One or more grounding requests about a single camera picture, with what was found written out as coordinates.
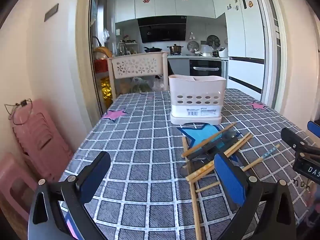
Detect steel cooking pot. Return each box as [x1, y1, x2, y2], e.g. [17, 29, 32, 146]
[167, 44, 184, 55]

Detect blue patterned wooden chopstick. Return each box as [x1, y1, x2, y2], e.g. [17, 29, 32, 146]
[242, 144, 280, 172]

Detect clear plastic bags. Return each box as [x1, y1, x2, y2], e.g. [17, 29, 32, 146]
[130, 76, 168, 92]

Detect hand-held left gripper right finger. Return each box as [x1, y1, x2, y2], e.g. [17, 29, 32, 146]
[214, 153, 304, 240]

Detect white upper kitchen cabinets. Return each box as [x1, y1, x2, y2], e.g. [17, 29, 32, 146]
[115, 0, 218, 23]

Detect grey checkered tablecloth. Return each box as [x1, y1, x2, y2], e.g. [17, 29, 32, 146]
[59, 89, 320, 240]

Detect red box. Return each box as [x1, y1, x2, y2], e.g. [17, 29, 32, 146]
[94, 59, 109, 73]

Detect round hanging lid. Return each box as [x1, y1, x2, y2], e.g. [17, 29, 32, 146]
[187, 41, 200, 53]

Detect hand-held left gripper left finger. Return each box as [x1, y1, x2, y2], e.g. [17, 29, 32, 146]
[27, 151, 111, 240]

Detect black range hood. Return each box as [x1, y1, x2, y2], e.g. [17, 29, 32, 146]
[137, 16, 188, 43]

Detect round hanging strainer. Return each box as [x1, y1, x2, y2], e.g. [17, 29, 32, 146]
[207, 35, 221, 48]

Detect blue paper star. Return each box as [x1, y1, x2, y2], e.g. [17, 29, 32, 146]
[179, 123, 240, 163]

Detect white plastic utensil holder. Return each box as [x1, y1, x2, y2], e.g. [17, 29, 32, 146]
[168, 74, 227, 125]

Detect thin black cord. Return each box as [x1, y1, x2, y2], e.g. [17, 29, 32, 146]
[4, 98, 33, 126]

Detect single pink plastic stool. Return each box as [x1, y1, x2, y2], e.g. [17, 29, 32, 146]
[0, 152, 38, 222]

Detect grey wall panel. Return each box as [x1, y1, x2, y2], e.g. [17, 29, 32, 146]
[44, 3, 59, 22]

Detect grey kitchen countertop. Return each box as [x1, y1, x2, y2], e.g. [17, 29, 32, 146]
[167, 54, 229, 61]

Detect white plastic container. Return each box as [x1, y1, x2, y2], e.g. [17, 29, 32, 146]
[201, 44, 213, 57]

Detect black built-in oven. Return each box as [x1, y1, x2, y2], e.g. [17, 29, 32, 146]
[189, 59, 222, 77]

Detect yellow pot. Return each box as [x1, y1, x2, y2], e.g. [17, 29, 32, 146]
[93, 46, 113, 60]

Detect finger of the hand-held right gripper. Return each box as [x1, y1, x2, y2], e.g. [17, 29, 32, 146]
[280, 127, 320, 153]
[307, 121, 320, 137]

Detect white refrigerator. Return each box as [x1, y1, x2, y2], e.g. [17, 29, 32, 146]
[224, 0, 266, 100]

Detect stack of pink plastic stools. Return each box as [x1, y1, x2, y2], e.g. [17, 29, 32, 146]
[12, 99, 73, 182]

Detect large pink paper star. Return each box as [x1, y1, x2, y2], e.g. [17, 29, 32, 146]
[247, 100, 266, 110]
[101, 108, 127, 122]

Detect gold foil bag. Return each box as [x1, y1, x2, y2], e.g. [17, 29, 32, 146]
[100, 76, 113, 105]

